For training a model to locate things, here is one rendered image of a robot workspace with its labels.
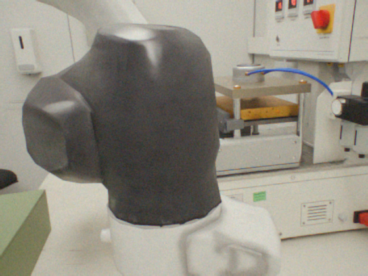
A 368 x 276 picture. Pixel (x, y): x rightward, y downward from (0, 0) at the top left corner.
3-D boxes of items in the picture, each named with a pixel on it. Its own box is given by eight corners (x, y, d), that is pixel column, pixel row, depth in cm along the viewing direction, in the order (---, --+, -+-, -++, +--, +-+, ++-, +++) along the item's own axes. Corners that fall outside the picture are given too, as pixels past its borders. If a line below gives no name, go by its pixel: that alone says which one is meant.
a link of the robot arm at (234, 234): (88, 197, 28) (96, 256, 29) (180, 273, 18) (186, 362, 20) (205, 160, 35) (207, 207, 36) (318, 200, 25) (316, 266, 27)
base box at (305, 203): (301, 177, 116) (303, 127, 112) (391, 239, 81) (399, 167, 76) (143, 196, 107) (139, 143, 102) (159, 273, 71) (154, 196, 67)
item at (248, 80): (278, 102, 104) (280, 58, 100) (347, 125, 75) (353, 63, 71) (201, 109, 100) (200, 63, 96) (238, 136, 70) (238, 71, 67)
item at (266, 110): (262, 106, 100) (263, 73, 97) (303, 123, 79) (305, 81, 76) (205, 111, 96) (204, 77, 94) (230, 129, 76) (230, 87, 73)
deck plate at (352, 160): (304, 127, 112) (304, 124, 112) (390, 162, 79) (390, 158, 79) (165, 140, 104) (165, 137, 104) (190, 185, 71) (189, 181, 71)
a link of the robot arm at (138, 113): (107, 154, 39) (14, 184, 32) (91, 31, 35) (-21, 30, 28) (244, 192, 27) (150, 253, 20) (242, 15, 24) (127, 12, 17)
